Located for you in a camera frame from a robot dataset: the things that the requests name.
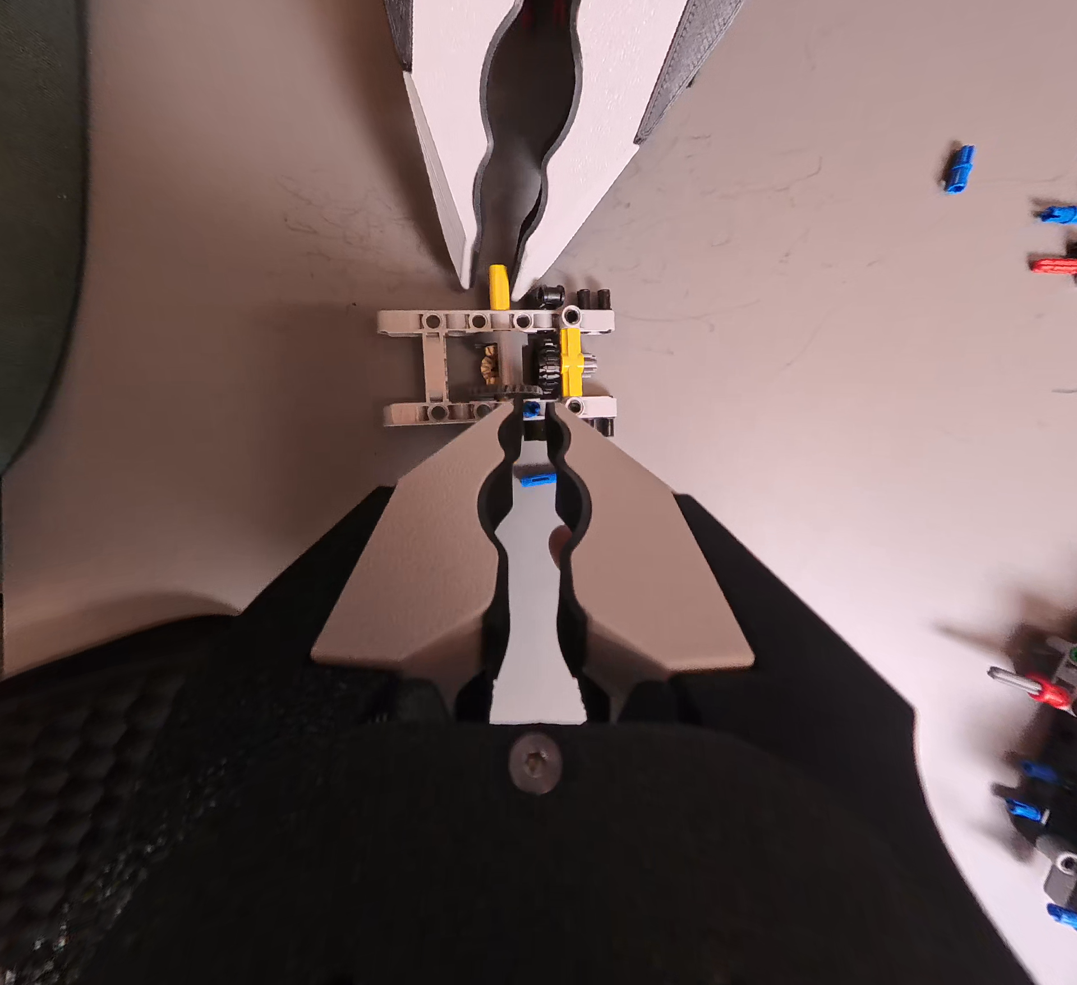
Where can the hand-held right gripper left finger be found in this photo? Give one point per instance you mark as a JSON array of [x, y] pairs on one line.
[[404, 581]]

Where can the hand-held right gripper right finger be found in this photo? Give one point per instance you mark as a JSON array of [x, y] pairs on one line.
[[665, 581]]

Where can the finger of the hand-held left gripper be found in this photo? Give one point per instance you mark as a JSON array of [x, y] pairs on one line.
[[631, 34], [446, 34]]

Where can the grey lego frame assembly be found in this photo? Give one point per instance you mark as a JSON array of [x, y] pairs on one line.
[[437, 362]]

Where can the yellow lego connector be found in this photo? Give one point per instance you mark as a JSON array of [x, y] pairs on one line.
[[498, 287]]

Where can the pile of mixed lego pieces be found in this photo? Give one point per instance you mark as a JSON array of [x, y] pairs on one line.
[[1056, 266]]

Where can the lego car chassis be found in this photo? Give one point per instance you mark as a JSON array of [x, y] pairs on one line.
[[1052, 690]]

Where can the person's right hand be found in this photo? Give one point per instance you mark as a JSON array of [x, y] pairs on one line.
[[561, 547]]

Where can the person's green sweatshirt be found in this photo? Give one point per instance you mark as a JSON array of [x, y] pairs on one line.
[[34, 202]]

